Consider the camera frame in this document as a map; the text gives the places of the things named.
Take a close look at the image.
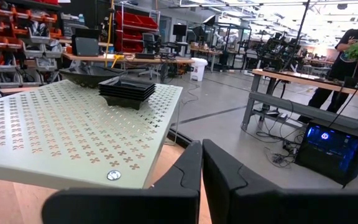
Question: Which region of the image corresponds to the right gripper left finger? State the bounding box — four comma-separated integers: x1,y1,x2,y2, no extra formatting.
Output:
41,141,203,224

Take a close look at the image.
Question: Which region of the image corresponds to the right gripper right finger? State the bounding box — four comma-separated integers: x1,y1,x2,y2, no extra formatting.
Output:
202,139,358,224

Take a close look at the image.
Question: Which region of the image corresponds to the black round ruffled plate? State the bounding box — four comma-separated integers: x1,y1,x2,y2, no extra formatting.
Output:
58,65,127,89

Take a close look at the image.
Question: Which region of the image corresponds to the computer with blue lights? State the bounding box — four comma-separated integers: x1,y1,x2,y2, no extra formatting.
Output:
293,119,358,187

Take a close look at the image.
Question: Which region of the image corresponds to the pale green perforated shelf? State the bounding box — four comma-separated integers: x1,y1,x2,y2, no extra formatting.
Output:
0,78,184,191

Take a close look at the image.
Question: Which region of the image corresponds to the wooden top workbench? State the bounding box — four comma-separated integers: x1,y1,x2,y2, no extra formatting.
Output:
240,68,358,131

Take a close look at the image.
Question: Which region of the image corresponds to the long wooden table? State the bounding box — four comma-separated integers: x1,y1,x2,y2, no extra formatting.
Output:
61,52,196,66

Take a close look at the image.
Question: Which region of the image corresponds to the person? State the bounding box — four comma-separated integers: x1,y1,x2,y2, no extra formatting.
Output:
296,7,358,124

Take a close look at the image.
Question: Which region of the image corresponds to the white trash bin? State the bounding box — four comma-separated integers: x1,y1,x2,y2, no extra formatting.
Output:
190,57,209,83

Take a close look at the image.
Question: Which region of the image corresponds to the black case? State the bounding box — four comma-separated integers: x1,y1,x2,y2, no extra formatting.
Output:
71,27,101,57

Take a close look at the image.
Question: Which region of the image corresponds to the black office chair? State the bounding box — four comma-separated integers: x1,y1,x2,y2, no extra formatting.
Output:
137,32,162,80

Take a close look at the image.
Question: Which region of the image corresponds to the black slanted pole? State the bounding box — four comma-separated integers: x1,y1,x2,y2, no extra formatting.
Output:
280,0,311,73

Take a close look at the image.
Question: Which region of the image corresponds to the red bin rack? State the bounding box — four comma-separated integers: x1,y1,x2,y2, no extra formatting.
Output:
114,10,160,54

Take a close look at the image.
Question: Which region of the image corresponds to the black monitor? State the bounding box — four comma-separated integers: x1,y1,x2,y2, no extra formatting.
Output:
172,24,188,37

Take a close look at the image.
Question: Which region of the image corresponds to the orange and grey bin shelving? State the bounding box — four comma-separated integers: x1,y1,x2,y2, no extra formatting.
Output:
0,0,64,94

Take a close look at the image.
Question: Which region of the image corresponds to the floor cable tangle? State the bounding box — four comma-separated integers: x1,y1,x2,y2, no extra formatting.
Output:
255,79,306,170

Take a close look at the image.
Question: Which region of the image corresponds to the black aluminium table frame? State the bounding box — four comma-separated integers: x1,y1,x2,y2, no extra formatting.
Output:
165,126,196,149

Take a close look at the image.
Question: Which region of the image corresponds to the yellow cord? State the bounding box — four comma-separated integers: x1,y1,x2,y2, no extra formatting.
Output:
103,0,126,70

